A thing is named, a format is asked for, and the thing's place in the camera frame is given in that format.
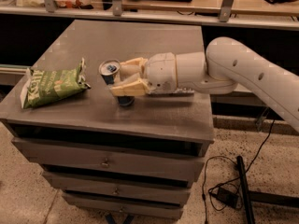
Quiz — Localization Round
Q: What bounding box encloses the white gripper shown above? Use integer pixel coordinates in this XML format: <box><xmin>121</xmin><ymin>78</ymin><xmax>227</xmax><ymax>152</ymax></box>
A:
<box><xmin>109</xmin><ymin>52</ymin><xmax>177</xmax><ymax>97</ymax></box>

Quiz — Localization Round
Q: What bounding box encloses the silver blue redbull can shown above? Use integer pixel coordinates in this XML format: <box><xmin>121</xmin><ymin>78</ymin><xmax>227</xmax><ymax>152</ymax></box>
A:
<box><xmin>98</xmin><ymin>59</ymin><xmax>135</xmax><ymax>107</ymax></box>

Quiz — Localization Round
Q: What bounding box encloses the clear plastic water bottle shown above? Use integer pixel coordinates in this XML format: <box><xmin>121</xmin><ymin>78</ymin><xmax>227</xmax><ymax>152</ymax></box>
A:
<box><xmin>149</xmin><ymin>88</ymin><xmax>194</xmax><ymax>97</ymax></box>

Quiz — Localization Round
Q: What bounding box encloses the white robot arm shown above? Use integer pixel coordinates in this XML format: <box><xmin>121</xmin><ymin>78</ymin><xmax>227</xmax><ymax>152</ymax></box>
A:
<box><xmin>109</xmin><ymin>37</ymin><xmax>299</xmax><ymax>132</ymax></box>

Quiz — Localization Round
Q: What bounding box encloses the top drawer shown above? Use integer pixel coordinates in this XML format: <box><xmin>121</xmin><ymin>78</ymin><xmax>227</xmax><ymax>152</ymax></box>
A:
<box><xmin>12</xmin><ymin>138</ymin><xmax>203</xmax><ymax>182</ymax></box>

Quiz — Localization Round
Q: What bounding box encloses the drawer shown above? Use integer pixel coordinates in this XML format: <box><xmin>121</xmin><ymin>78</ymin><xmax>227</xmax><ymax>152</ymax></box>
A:
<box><xmin>12</xmin><ymin>138</ymin><xmax>203</xmax><ymax>182</ymax></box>
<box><xmin>42</xmin><ymin>171</ymin><xmax>191</xmax><ymax>206</ymax></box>
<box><xmin>62</xmin><ymin>192</ymin><xmax>183</xmax><ymax>219</ymax></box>

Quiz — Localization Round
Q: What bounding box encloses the grey drawer cabinet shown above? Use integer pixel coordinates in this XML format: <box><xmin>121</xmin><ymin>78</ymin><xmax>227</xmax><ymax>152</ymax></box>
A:
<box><xmin>1</xmin><ymin>20</ymin><xmax>214</xmax><ymax>209</ymax></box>

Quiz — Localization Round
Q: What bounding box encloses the green chip bag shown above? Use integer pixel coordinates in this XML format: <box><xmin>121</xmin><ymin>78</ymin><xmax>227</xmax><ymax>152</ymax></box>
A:
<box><xmin>20</xmin><ymin>58</ymin><xmax>91</xmax><ymax>109</ymax></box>

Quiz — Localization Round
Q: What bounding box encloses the middle drawer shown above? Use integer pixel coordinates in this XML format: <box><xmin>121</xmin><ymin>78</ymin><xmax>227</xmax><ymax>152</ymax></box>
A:
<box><xmin>42</xmin><ymin>171</ymin><xmax>191</xmax><ymax>206</ymax></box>

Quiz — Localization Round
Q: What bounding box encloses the black floor bar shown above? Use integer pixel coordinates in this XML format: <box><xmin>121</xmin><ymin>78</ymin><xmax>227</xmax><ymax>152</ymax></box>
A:
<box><xmin>236</xmin><ymin>156</ymin><xmax>255</xmax><ymax>224</ymax></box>

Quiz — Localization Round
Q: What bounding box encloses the bottom drawer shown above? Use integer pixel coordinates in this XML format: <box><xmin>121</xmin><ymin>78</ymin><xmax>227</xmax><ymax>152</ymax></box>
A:
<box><xmin>62</xmin><ymin>192</ymin><xmax>183</xmax><ymax>219</ymax></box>

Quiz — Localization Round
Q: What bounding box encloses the black power adapter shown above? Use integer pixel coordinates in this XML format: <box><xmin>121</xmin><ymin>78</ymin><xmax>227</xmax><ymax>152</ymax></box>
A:
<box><xmin>216</xmin><ymin>188</ymin><xmax>238</xmax><ymax>208</ymax></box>

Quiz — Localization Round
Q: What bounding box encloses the metal shelf rail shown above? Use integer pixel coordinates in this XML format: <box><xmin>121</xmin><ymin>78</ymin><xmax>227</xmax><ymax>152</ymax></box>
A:
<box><xmin>0</xmin><ymin>0</ymin><xmax>299</xmax><ymax>31</ymax></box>

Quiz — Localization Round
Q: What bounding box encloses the black cable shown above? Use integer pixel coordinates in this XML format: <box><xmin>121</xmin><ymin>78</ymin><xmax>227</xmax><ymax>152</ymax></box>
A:
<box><xmin>201</xmin><ymin>118</ymin><xmax>278</xmax><ymax>224</ymax></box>

